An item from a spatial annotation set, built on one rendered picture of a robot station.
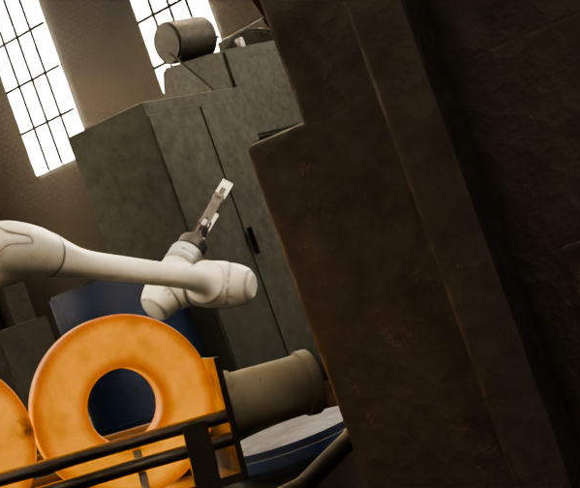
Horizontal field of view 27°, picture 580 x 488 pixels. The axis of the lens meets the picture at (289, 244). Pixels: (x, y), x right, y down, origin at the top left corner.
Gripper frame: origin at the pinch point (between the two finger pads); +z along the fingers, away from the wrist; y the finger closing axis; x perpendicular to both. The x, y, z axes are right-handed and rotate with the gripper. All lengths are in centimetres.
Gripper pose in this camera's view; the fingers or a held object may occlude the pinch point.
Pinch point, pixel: (219, 199)
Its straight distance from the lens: 321.5
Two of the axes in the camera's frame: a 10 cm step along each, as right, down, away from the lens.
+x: -8.8, -4.7, -0.2
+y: 3.2, -5.7, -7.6
